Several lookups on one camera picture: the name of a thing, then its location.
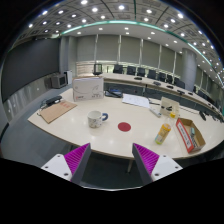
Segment white remote control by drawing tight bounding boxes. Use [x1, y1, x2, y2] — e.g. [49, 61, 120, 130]
[149, 108, 162, 118]

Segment black office chair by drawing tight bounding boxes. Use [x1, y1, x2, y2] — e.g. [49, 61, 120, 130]
[113, 64, 123, 74]

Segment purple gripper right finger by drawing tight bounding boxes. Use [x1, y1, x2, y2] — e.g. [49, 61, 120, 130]
[132, 143, 182, 185]

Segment red round coaster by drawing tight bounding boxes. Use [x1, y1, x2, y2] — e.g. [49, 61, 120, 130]
[118, 122, 131, 132]

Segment black device on table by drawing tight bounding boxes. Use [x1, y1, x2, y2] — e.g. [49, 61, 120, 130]
[46, 96, 62, 106]

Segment yellow plastic bottle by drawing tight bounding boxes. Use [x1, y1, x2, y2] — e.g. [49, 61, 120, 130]
[155, 112, 176, 145]

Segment white mug blue handle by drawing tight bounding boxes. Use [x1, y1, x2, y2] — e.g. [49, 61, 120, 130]
[87, 111, 108, 128]

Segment white cardboard box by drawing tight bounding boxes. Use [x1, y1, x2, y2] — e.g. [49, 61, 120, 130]
[72, 76, 104, 102]

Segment open cardboard box red side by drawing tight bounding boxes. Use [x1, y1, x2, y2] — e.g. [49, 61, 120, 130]
[176, 118, 206, 153]

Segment white paper sheets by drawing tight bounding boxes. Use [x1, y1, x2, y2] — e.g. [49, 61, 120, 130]
[122, 94, 150, 108]

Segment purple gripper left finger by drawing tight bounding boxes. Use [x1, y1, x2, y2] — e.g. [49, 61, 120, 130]
[42, 143, 91, 184]

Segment grey crt monitor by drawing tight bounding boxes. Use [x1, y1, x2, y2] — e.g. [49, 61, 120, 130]
[51, 74, 67, 89]

